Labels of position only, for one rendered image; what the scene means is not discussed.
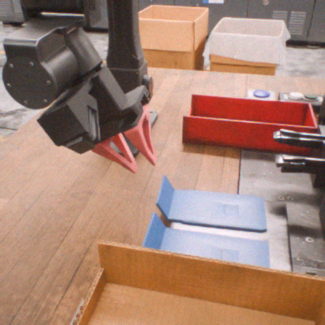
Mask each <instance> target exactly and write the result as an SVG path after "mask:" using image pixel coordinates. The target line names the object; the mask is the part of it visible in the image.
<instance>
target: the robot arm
mask: <svg viewBox="0 0 325 325"><path fill-rule="evenodd" d="M104 4H105V1H104V0H20V5H21V8H22V15H23V18H24V22H25V23H23V24H22V25H21V26H22V28H21V29H19V30H16V31H15V32H14V33H11V34H9V35H8V36H5V37H4V40H3V47H4V53H5V56H6V59H7V60H6V62H5V63H4V65H3V67H2V70H1V76H2V79H3V82H4V86H5V88H6V90H7V91H8V93H9V95H10V96H11V97H12V98H13V99H14V100H15V101H16V102H18V103H19V104H21V105H22V106H24V107H27V108H30V109H34V110H40V109H43V108H46V107H48V106H49V105H50V104H51V103H52V102H53V103H52V105H51V106H50V107H49V108H48V109H47V110H46V111H45V112H44V113H43V114H42V115H41V116H40V117H39V118H38V119H37V122H38V123H39V125H40V126H41V127H42V128H43V129H44V131H45V132H46V134H47V135H48V136H49V138H50V139H51V140H52V141H53V142H54V144H55V145H56V146H58V147H61V146H64V147H67V148H68V149H70V150H73V151H74V152H77V153H78V154H80V155H82V154H83V153H86V152H88V151H92V152H94V153H96V154H98V155H101V156H103V157H105V158H107V159H108V160H111V161H113V162H115V163H117V164H119V165H121V166H123V167H124V168H125V169H127V170H129V171H131V172H133V173H136V172H137V170H138V167H137V165H136V162H135V160H134V158H136V157H137V156H138V154H139V152H140V153H142V154H143V156H145V158H146V159H147V160H148V161H149V162H150V163H151V164H152V165H153V166H156V164H157V155H156V152H155V147H154V144H153V141H152V132H151V130H152V127H153V125H154V124H155V122H156V120H157V118H158V112H156V111H149V108H148V106H147V104H149V102H150V101H151V99H152V97H153V88H154V82H153V78H152V76H149V75H148V67H147V61H144V52H143V49H142V46H141V39H140V32H139V0H106V5H107V25H108V45H107V56H106V57H105V59H106V65H104V63H103V61H102V58H101V57H100V56H99V54H98V52H97V51H96V49H95V48H94V46H93V44H92V43H91V41H90V40H89V38H88V36H87V35H86V33H85V32H84V30H83V29H82V27H92V26H94V25H95V24H97V23H98V22H99V21H100V20H101V19H102V13H101V6H103V5H104Z"/></svg>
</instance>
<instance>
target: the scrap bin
mask: <svg viewBox="0 0 325 325"><path fill-rule="evenodd" d="M281 129H284V130H288V131H296V132H300V133H314V134H317V131H318V126H317V123H316V119H315V116H314V114H313V109H312V107H311V104H310V103H307V102H290V101H280V100H271V99H254V98H244V97H227V96H209V95H200V94H192V98H191V109H190V110H189V113H188V115H183V118H182V141H181V142H182V143H188V144H201V145H209V146H216V147H229V148H236V149H249V150H256V151H264V152H277V153H284V154H291V155H304V156H311V155H312V151H313V149H309V148H302V147H293V146H289V145H285V144H279V143H278V142H275V141H274V135H273V133H274V132H277V131H280V130H281Z"/></svg>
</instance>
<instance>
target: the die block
mask: <svg viewBox="0 0 325 325"><path fill-rule="evenodd" d="M311 158H318V159H325V155H324V151H323V147H322V146H321V148H320V149H313V151H312V155H311ZM310 178H311V182H312V186H313V188H317V189H325V176H320V175H313V174H310ZM318 216H319V220H320V224H321V230H322V234H323V237H324V240H325V194H324V198H323V201H322V203H321V207H320V210H319V213H318Z"/></svg>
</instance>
